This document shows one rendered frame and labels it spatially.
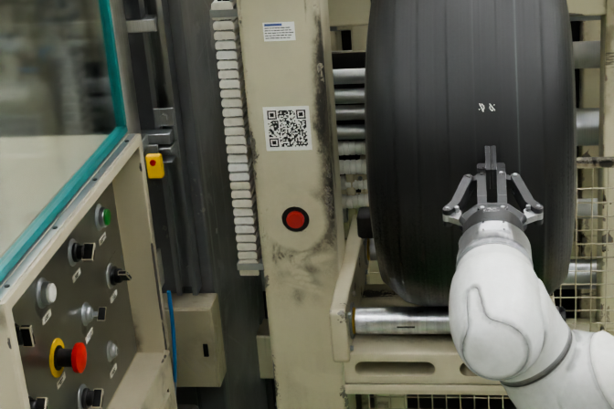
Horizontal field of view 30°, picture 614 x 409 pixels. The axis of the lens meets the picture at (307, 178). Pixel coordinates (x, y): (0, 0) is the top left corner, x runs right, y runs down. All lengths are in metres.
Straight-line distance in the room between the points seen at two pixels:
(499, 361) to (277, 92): 0.74
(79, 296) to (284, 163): 0.44
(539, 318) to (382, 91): 0.52
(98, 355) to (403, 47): 0.62
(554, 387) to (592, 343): 0.07
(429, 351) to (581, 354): 0.58
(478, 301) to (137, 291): 0.74
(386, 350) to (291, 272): 0.21
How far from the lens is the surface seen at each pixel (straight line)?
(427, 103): 1.63
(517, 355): 1.24
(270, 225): 1.91
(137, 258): 1.81
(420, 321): 1.88
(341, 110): 2.26
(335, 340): 1.86
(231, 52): 1.83
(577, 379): 1.32
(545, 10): 1.70
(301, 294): 1.96
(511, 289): 1.26
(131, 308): 1.85
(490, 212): 1.41
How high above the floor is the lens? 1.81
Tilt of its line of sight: 21 degrees down
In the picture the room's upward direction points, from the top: 5 degrees counter-clockwise
